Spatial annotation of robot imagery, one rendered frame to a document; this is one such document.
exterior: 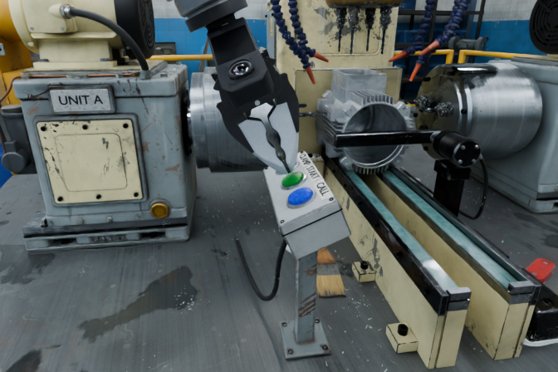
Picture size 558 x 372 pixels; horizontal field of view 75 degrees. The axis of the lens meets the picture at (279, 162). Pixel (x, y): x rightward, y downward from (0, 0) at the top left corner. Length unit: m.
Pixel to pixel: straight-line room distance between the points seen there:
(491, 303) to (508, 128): 0.49
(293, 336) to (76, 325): 0.35
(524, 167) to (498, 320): 0.59
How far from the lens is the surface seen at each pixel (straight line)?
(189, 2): 0.41
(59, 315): 0.75
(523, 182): 1.15
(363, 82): 0.91
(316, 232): 0.40
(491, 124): 0.97
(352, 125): 1.05
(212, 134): 0.77
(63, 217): 0.88
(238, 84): 0.33
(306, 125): 1.02
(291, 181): 0.45
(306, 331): 0.60
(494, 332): 0.65
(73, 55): 0.87
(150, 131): 0.77
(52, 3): 0.81
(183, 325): 0.66
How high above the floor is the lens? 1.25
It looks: 20 degrees down
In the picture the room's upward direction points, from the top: straight up
